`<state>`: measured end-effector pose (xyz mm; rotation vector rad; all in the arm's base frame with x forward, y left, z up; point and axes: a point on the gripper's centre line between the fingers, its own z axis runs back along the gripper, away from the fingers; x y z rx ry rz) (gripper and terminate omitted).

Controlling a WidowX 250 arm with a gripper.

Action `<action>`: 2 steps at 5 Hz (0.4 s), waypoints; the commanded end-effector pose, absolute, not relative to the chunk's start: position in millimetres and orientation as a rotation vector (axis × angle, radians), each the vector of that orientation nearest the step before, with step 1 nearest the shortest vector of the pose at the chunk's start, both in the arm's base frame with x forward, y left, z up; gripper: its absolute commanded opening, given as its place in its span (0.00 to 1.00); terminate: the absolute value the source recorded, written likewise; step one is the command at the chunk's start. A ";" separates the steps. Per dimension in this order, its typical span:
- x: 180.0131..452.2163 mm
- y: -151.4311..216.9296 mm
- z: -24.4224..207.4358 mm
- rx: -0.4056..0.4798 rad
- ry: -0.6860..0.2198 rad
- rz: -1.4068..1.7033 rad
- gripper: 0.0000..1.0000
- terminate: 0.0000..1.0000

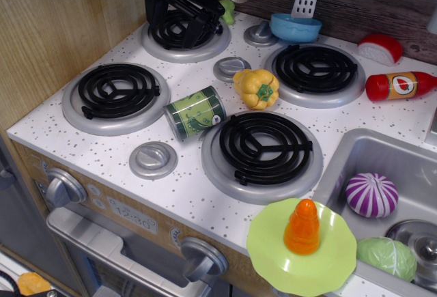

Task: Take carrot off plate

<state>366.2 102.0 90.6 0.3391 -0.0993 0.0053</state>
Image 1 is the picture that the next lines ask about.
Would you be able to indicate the silver stovetop knob back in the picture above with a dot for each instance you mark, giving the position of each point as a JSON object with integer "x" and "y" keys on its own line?
{"x": 260, "y": 35}

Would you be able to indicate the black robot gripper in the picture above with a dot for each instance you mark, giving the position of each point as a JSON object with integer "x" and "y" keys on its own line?
{"x": 204, "y": 17}

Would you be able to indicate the green toy pea can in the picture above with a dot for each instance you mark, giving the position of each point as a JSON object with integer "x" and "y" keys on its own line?
{"x": 195, "y": 113}

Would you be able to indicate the yellow toy on floor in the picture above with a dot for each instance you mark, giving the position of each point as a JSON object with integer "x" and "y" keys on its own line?
{"x": 30, "y": 283}

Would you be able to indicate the silver stovetop knob front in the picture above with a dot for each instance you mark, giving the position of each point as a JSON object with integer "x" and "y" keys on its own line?
{"x": 153, "y": 160}

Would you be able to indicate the green toy broccoli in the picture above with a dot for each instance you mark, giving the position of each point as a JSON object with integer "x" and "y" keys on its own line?
{"x": 228, "y": 16}

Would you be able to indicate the light green plastic plate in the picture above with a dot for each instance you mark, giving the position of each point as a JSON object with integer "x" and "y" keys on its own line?
{"x": 321, "y": 272}

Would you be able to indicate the back right black burner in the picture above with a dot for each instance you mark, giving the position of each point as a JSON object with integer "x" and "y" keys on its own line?
{"x": 316, "y": 76}

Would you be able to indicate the silver oven knob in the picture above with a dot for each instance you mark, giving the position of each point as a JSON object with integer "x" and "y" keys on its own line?
{"x": 201, "y": 259}
{"x": 63, "y": 188}

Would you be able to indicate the green toy cabbage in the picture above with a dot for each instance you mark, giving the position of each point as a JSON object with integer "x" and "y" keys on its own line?
{"x": 389, "y": 255}

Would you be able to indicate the silver oven knob left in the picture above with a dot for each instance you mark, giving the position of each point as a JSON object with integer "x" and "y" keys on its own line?
{"x": 63, "y": 188}

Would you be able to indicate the front left black burner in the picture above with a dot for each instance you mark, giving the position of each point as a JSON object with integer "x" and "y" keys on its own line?
{"x": 115, "y": 99}

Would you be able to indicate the silver oven knob right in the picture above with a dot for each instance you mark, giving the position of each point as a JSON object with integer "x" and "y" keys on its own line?
{"x": 201, "y": 259}

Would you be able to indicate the front right black burner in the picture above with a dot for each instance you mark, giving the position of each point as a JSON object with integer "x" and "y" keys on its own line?
{"x": 260, "y": 157}

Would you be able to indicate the blue plastic bowl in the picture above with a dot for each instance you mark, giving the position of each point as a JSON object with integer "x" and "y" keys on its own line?
{"x": 298, "y": 30}

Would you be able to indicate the silver toy sink basin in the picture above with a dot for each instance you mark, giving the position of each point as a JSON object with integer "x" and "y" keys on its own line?
{"x": 411, "y": 169}

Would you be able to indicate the orange toy carrot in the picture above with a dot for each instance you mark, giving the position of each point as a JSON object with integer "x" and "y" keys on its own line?
{"x": 302, "y": 233}

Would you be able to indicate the silver pot lid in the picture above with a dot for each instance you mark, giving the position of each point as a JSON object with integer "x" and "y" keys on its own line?
{"x": 420, "y": 237}

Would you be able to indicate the silver stovetop knob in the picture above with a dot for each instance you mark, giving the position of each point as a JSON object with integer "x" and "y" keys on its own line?
{"x": 260, "y": 35}
{"x": 225, "y": 68}
{"x": 153, "y": 160}

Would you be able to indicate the yellow toy bell pepper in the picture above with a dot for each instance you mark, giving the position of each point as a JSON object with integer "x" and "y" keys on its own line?
{"x": 258, "y": 89}

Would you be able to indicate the black burner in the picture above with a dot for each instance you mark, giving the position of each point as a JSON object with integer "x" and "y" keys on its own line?
{"x": 260, "y": 157}
{"x": 165, "y": 41}
{"x": 316, "y": 76}
{"x": 115, "y": 99}

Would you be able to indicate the silver oven door handle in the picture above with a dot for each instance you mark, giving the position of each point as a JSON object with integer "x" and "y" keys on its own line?
{"x": 106, "y": 247}

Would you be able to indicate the silver stovetop knob middle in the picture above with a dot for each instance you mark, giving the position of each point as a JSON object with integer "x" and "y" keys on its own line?
{"x": 225, "y": 68}

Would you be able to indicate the red toy ketchup bottle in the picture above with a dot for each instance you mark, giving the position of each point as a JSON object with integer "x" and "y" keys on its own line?
{"x": 400, "y": 85}

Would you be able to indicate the back left black burner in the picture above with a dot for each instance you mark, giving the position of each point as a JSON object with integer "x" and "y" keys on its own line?
{"x": 165, "y": 41}

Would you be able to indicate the purple toy onion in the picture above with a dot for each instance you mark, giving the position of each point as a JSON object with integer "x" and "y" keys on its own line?
{"x": 372, "y": 195}

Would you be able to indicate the red and white toy cheese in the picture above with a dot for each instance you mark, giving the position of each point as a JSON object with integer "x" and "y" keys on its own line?
{"x": 380, "y": 48}

